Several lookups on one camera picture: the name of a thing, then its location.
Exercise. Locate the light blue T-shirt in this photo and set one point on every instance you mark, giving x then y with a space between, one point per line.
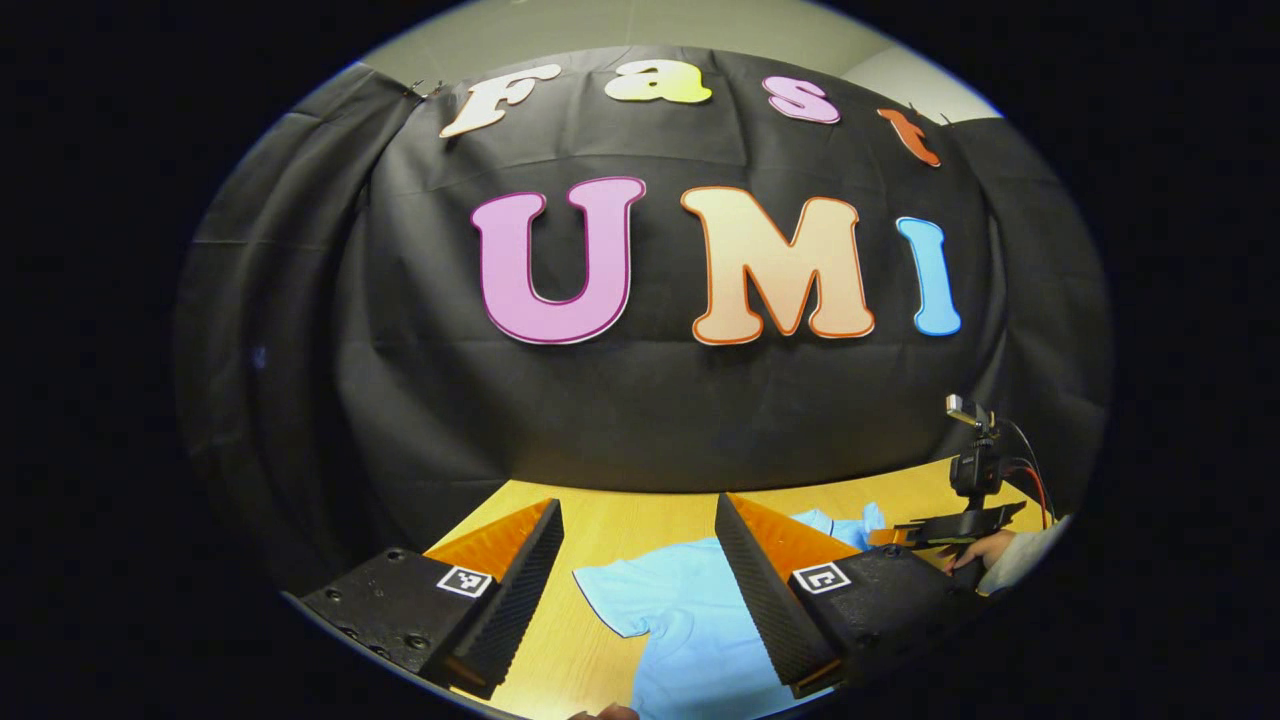
690 620

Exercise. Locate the black backdrop cloth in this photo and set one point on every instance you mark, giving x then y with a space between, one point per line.
650 400

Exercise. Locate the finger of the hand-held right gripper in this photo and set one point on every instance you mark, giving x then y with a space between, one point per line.
960 525

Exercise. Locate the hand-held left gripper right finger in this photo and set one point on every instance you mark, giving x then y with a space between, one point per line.
765 610

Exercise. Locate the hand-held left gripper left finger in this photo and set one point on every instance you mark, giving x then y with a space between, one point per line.
510 610

